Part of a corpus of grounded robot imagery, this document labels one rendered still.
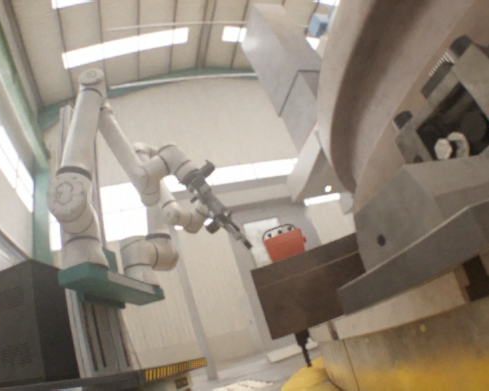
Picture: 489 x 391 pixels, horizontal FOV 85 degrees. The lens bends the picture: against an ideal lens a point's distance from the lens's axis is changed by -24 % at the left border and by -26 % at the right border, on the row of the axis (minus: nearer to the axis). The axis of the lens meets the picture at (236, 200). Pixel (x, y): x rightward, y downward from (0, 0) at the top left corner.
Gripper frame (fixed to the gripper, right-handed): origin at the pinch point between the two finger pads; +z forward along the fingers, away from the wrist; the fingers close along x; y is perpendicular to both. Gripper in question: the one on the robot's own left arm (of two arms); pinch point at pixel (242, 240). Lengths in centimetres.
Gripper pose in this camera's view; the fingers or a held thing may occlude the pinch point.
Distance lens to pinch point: 151.5
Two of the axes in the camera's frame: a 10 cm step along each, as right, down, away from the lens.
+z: 5.7, 5.9, -5.6
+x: 4.0, 4.0, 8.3
